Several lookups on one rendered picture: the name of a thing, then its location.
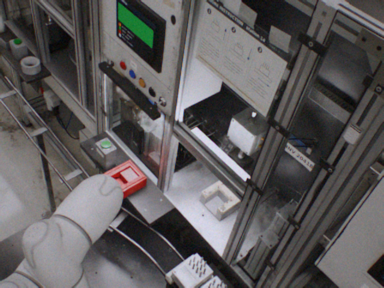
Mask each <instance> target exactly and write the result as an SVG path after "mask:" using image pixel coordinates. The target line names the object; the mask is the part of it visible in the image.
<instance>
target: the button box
mask: <svg viewBox="0 0 384 288"><path fill-rule="evenodd" d="M104 141H108V142H110V141H109V140H108V138H105V139H103V140H101V141H99V142H97V143H95V144H96V156H97V159H96V160H97V162H98V163H99V164H100V165H101V167H103V168H104V169H105V170H109V169H110V168H112V167H114V166H116V148H115V146H114V145H113V144H112V143H111V142H110V148H107V149H104V148H103V147H101V143H103V142H104Z"/></svg>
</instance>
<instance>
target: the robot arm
mask: <svg viewBox="0 0 384 288"><path fill-rule="evenodd" d="M123 198H124V193H123V190H122V187H121V186H120V185H119V183H118V182H117V181H116V180H114V179H113V178H112V177H110V176H109V175H106V174H96V175H95V176H92V177H90V178H88V179H86V180H84V181H82V182H81V183H80V184H79V185H78V186H77V187H76V188H75V189H74V190H73V191H71V193H70V194H69V195H68V196H67V197H66V198H65V199H64V201H63V202H62V203H61V204H60V205H59V207H58V208H57V210H56V211H55V213H54V214H53V215H52V216H51V217H50V218H49V219H43V220H39V221H36V223H34V224H33V225H30V226H29V227H28V228H27V229H26V231H25V232H24V234H23V238H22V245H23V252H24V255H25V257H26V258H25V259H24V260H23V261H22V262H21V263H20V265H19V267H18V268H17V269H16V270H15V272H14V273H13V274H11V275H10V276H8V278H6V279H5V280H2V281H0V288H90V286H89V283H88V281H87V278H86V275H85V270H84V268H83V266H82V264H81V263H82V261H83V258H84V256H85V254H86V253H87V251H88V250H89V248H90V247H91V246H92V245H93V243H94V242H95V241H96V240H97V239H98V238H99V237H100V236H101V235H102V234H103V233H104V232H105V230H106V229H107V228H108V227H109V226H110V224H111V222H112V221H113V220H114V218H115V217H116V215H117V214H118V211H119V210H120V207H121V204H122V201H123Z"/></svg>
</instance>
